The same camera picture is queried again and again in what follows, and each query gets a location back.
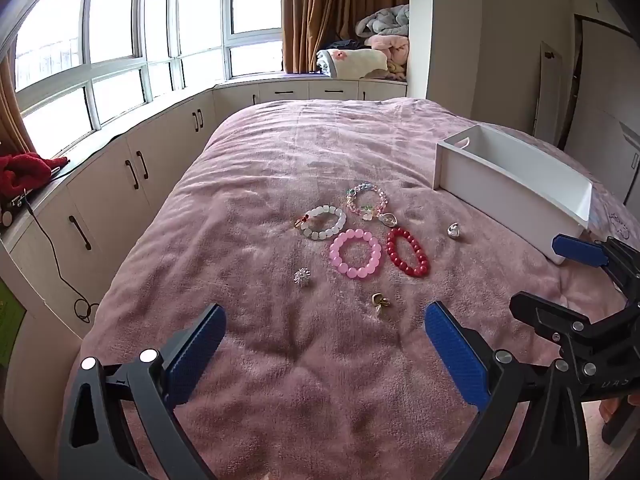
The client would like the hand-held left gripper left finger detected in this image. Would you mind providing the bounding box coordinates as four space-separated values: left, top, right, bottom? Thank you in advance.
59 303 227 480

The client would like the purple seat cushion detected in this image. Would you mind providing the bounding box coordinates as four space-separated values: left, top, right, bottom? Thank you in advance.
282 71 408 84

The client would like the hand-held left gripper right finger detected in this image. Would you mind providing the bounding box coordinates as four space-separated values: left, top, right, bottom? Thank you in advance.
424 301 599 480

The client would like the white bead bracelet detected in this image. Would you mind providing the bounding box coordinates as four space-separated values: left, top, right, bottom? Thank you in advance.
295 204 347 242

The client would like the white framed bay window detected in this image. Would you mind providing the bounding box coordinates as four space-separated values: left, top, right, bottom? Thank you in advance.
0 0 283 131

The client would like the brown curtain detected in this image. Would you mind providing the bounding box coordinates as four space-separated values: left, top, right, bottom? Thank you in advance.
281 0 411 75
0 55 37 158

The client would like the white wardrobe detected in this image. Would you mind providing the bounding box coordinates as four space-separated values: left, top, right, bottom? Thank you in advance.
562 10 640 206

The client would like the white floral folded blanket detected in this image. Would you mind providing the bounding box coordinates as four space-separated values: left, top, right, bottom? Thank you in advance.
316 47 389 80

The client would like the black cable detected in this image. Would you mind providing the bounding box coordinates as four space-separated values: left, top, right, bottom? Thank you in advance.
22 192 101 323

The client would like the green box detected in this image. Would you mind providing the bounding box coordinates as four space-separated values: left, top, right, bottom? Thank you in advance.
0 280 27 367

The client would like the pink folded blanket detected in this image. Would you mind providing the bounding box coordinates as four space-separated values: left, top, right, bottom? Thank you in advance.
364 35 410 68

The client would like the red knitted cloth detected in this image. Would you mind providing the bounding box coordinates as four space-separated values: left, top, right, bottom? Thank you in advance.
0 152 69 196

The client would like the dark cloth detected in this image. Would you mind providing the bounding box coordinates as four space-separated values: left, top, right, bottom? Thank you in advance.
330 37 372 52

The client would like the white leaning board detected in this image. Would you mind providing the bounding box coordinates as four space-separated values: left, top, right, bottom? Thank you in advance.
534 41 565 146

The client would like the white window seat cabinet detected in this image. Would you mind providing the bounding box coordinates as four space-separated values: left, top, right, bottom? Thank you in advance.
0 77 408 336

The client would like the small dark device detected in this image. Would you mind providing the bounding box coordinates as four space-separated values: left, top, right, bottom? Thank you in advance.
0 192 27 227

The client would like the multicolour clear bead bracelet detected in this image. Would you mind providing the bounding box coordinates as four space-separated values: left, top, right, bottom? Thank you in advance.
346 181 399 228

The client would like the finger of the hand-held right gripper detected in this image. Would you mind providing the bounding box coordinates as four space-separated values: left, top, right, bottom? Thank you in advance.
509 292 640 361
551 234 640 306

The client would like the white storage box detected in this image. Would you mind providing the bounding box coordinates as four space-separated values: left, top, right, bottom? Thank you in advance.
434 123 593 266

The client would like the grey folded blanket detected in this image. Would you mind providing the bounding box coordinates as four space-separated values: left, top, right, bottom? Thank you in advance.
355 4 411 41

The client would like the red bead bracelet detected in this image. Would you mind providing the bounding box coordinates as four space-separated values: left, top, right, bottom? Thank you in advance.
385 226 431 278

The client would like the person's right hand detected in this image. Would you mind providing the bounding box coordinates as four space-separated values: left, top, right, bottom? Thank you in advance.
598 393 640 424

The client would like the pink bead bracelet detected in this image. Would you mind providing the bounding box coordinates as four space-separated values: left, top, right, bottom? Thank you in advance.
328 228 383 277

